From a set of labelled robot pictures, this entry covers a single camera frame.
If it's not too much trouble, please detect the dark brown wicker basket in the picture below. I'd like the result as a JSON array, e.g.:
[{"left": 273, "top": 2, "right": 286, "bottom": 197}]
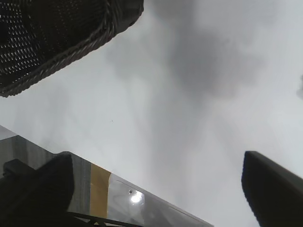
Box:
[{"left": 0, "top": 0, "right": 144, "bottom": 98}]

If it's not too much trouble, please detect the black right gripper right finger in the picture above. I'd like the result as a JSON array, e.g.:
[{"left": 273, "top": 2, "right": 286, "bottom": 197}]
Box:
[{"left": 241, "top": 150, "right": 303, "bottom": 227}]

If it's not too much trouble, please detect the transparent plastic floor sheet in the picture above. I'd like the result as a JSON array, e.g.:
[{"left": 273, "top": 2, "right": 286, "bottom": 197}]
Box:
[{"left": 107, "top": 174, "right": 214, "bottom": 227}]

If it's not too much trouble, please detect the thin black cable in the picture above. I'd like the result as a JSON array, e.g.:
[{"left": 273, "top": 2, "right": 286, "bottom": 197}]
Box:
[{"left": 67, "top": 211, "right": 144, "bottom": 227}]

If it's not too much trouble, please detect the black base frame part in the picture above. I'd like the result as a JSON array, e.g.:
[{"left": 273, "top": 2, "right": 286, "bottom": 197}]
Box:
[{"left": 1, "top": 159, "right": 40, "bottom": 183}]

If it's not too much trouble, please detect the yellow tape strip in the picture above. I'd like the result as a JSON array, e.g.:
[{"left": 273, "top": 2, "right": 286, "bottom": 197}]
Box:
[{"left": 89, "top": 162, "right": 112, "bottom": 218}]

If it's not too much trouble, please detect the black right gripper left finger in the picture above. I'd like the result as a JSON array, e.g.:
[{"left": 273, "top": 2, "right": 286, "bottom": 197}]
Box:
[{"left": 0, "top": 152, "right": 75, "bottom": 227}]

